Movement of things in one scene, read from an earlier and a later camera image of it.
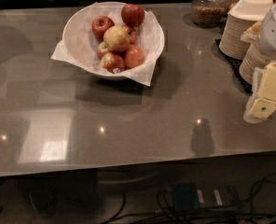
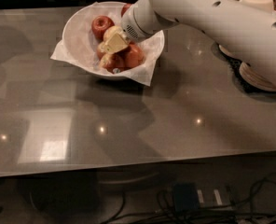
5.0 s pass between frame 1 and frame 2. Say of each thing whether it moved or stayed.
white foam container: stayed
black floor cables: stayed
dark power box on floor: stayed
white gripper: moved
